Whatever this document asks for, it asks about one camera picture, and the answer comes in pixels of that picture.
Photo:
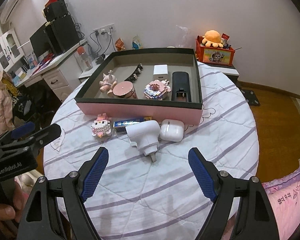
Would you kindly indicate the white wall power strip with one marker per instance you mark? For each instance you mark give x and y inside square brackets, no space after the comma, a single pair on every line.
[110,28]

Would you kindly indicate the pink white block cat figure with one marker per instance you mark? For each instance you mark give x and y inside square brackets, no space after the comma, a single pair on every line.
[101,127]

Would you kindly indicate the small black camera gadget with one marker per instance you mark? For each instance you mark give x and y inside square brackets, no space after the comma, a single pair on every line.
[100,59]

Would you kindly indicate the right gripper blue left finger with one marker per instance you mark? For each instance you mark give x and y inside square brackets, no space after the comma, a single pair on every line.
[91,172]

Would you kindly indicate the white earbuds case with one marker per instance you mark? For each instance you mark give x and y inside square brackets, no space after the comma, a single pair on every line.
[172,130]

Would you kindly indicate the white glass door cabinet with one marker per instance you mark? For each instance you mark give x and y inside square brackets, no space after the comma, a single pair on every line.
[10,50]

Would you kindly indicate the orange snack bag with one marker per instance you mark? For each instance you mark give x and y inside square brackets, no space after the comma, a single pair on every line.
[119,45]

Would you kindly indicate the plastic bag of oranges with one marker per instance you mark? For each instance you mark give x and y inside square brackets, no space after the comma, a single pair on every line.
[185,37]

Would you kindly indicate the person's left hand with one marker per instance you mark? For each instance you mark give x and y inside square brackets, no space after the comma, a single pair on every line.
[15,211]

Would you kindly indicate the white air conditioner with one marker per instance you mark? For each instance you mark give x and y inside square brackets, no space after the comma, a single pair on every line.
[7,9]

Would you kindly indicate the white desk with drawers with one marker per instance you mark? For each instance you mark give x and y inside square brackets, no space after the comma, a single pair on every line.
[61,74]

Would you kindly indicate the white travel plug adapter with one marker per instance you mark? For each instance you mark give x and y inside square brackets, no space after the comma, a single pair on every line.
[145,135]

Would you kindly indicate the pink doll figurine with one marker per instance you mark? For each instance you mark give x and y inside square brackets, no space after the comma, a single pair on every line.
[108,83]

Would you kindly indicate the blue rectangular small box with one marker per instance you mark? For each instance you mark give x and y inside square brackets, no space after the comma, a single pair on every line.
[120,126]

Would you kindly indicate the black hair clip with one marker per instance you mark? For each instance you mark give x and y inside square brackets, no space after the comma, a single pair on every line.
[134,76]

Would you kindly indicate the small black box on top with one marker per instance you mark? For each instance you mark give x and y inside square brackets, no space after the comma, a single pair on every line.
[55,10]

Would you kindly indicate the blue white snack bag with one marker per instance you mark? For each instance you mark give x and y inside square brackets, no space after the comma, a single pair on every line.
[136,43]

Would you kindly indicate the white striped quilt cover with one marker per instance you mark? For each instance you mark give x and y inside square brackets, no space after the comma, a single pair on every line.
[140,199]

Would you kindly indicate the pink printed bedsheet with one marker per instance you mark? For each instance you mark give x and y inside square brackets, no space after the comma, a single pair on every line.
[284,197]

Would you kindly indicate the white square charger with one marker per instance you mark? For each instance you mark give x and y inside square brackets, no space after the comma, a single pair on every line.
[160,72]

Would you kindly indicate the orange octopus plush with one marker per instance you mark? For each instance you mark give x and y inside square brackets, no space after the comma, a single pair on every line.
[213,39]

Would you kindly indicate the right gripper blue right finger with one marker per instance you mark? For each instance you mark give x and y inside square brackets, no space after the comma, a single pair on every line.
[205,173]

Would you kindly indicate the clear bottle red cap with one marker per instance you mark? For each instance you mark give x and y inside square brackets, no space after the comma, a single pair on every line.
[86,61]

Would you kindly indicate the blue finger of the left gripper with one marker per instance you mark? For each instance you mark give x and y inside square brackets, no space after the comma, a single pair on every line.
[22,131]
[45,135]

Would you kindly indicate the black computer monitor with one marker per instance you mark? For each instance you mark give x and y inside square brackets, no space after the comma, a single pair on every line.
[40,42]

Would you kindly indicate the rose gold cylinder jar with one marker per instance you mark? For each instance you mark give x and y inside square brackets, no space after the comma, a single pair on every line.
[125,90]

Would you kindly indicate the red toy crate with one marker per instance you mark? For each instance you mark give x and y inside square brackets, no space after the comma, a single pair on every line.
[213,55]

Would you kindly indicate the pink purple block figure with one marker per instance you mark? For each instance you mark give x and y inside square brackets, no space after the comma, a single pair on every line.
[157,90]

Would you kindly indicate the pink and black storage box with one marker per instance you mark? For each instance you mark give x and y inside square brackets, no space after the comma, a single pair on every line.
[187,116]

